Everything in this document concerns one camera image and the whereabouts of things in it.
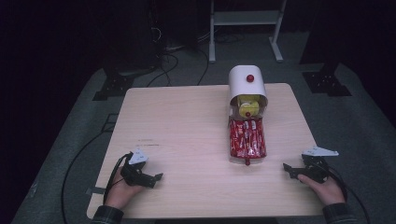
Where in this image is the white metal stand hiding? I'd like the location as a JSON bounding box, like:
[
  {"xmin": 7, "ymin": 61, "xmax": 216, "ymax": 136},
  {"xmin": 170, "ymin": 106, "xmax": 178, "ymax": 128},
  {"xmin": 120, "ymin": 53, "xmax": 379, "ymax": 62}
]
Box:
[{"xmin": 208, "ymin": 0, "xmax": 288, "ymax": 64}]

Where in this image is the white mini drawer cabinet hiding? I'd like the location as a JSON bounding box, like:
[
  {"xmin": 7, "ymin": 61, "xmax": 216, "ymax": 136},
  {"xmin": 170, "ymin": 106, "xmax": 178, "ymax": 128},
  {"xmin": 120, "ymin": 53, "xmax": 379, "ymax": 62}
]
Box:
[{"xmin": 228, "ymin": 64, "xmax": 269, "ymax": 121}]

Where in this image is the person's left hand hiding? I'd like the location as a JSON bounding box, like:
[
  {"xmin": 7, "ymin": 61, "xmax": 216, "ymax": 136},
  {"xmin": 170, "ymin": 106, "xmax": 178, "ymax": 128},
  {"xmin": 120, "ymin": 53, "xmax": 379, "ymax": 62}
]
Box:
[{"xmin": 104, "ymin": 168, "xmax": 146, "ymax": 210}]

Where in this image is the person's right hand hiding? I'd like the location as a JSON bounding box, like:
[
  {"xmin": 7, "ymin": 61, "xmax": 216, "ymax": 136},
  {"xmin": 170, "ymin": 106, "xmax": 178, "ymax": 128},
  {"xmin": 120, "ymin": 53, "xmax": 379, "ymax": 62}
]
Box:
[{"xmin": 297, "ymin": 174, "xmax": 347, "ymax": 207}]

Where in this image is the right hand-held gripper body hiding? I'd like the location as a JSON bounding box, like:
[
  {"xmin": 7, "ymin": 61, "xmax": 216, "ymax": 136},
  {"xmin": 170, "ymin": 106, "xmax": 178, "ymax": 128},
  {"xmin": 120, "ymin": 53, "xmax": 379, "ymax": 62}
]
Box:
[{"xmin": 300, "ymin": 146, "xmax": 340, "ymax": 184}]

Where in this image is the left hand-held gripper black cable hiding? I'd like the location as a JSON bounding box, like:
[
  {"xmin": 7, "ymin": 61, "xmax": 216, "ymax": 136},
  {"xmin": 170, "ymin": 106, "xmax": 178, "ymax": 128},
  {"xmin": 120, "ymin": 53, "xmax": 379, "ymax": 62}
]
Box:
[{"xmin": 102, "ymin": 151, "xmax": 133, "ymax": 205}]

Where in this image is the pile of red snack packets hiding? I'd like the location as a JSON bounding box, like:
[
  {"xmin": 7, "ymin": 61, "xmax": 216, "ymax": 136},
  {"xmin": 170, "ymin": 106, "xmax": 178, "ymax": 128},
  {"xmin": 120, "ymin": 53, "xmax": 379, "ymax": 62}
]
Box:
[{"xmin": 230, "ymin": 119, "xmax": 267, "ymax": 159}]

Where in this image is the long black floor cable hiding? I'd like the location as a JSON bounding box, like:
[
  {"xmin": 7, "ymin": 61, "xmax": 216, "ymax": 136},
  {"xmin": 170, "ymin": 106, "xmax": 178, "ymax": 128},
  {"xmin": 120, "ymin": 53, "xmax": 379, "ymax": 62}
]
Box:
[{"xmin": 61, "ymin": 130, "xmax": 110, "ymax": 224}]

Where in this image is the white drawer with red packets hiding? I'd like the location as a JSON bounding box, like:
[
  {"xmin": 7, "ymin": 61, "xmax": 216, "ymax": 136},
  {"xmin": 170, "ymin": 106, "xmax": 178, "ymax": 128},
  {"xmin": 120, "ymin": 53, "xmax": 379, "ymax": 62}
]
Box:
[{"xmin": 228, "ymin": 116, "xmax": 268, "ymax": 166}]

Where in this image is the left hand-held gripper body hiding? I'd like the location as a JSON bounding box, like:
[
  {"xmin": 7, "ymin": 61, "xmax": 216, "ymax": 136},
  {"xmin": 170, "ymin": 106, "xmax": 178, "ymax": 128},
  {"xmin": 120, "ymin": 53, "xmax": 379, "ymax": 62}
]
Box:
[{"xmin": 120, "ymin": 148, "xmax": 149, "ymax": 188}]

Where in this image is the right hand-held gripper black cable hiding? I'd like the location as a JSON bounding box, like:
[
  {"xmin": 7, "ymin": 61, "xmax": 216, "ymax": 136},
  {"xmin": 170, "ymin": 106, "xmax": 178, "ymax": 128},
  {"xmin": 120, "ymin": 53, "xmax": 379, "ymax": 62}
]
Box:
[{"xmin": 326, "ymin": 166, "xmax": 372, "ymax": 224}]

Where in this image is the black stand base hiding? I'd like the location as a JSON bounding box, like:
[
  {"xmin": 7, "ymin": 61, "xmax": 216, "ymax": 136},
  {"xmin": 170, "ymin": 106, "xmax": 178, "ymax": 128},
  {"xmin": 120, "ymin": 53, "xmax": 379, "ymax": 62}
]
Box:
[
  {"xmin": 92, "ymin": 72, "xmax": 135, "ymax": 102},
  {"xmin": 301, "ymin": 70, "xmax": 353, "ymax": 97}
]

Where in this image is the hand-held gripper black cable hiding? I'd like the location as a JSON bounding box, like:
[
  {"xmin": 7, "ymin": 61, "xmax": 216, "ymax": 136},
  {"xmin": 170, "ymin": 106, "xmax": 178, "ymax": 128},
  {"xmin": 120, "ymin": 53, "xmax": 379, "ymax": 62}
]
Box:
[
  {"xmin": 102, "ymin": 151, "xmax": 133, "ymax": 205},
  {"xmin": 326, "ymin": 166, "xmax": 372, "ymax": 224}
]

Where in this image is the white drawer with yellow packs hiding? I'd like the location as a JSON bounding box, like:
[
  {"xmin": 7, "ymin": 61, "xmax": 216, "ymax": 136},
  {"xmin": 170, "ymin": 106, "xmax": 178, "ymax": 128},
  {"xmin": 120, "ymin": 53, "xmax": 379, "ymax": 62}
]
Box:
[{"xmin": 229, "ymin": 94, "xmax": 268, "ymax": 119}]

